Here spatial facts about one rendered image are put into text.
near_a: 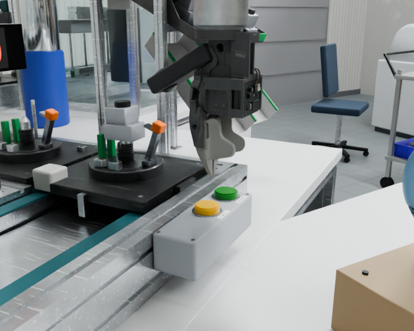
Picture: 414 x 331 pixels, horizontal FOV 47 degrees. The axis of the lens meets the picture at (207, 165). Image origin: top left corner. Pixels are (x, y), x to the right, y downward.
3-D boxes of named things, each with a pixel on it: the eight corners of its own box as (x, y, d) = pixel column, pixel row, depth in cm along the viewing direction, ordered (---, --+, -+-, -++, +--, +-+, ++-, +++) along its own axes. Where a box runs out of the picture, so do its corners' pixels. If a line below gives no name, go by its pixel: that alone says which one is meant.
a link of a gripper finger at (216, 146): (230, 184, 68) (232, 121, 65) (194, 178, 71) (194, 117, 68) (239, 178, 71) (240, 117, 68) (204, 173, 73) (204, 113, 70)
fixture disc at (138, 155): (177, 165, 94) (176, 155, 93) (135, 188, 82) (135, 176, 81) (119, 156, 100) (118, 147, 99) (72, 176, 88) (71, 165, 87)
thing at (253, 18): (253, 41, 118) (265, 14, 114) (244, 41, 115) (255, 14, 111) (228, 25, 121) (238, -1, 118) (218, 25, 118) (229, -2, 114)
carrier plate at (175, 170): (211, 171, 97) (211, 161, 96) (144, 214, 76) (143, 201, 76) (114, 156, 107) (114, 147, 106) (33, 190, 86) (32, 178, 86)
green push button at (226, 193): (241, 199, 82) (241, 188, 81) (231, 207, 78) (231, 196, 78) (220, 195, 84) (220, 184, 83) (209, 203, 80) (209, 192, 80)
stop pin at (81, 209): (89, 215, 82) (87, 193, 81) (85, 217, 81) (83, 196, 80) (83, 213, 82) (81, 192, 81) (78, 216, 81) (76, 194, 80)
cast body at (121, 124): (146, 137, 89) (143, 100, 87) (132, 142, 86) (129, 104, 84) (110, 132, 93) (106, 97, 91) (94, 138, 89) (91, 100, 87)
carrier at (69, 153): (109, 155, 108) (106, 100, 104) (27, 189, 87) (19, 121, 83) (31, 143, 118) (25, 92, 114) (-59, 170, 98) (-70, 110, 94)
